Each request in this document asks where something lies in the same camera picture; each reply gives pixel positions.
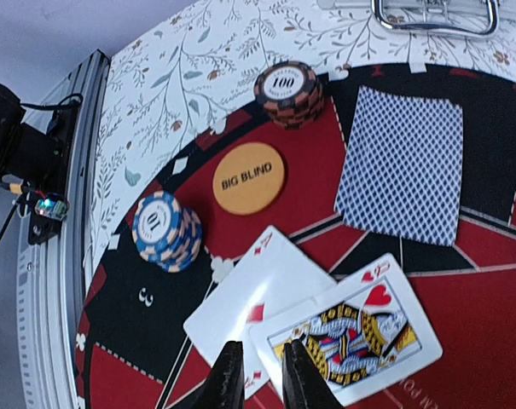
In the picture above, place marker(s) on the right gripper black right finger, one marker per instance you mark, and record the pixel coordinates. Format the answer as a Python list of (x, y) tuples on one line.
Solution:
[(302, 385)]

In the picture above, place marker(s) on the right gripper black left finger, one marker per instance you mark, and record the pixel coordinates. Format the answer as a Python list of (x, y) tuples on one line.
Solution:
[(224, 386)]

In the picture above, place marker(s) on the queen of hearts card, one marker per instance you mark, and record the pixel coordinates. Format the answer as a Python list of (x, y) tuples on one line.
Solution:
[(363, 335)]

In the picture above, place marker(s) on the ace of diamonds card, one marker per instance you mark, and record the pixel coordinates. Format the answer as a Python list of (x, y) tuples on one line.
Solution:
[(272, 276)]

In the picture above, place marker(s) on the orange big blind button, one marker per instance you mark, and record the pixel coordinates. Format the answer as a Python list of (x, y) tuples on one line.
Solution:
[(248, 178)]

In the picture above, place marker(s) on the dealt card seat five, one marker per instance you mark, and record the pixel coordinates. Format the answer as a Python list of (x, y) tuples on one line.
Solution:
[(403, 167)]

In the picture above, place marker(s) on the dark red chip stack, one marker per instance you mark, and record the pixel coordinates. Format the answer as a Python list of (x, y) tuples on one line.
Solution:
[(290, 93)]

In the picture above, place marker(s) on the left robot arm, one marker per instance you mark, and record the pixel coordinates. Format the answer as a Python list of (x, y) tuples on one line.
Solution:
[(25, 152)]

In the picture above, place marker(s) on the round red black poker mat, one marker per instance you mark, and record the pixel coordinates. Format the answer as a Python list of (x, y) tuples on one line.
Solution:
[(131, 350)]

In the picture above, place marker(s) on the aluminium poker chip case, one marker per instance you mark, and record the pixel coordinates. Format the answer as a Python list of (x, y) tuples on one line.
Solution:
[(449, 18)]

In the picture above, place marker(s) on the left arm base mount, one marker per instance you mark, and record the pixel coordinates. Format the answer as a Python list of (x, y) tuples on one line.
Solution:
[(47, 200)]

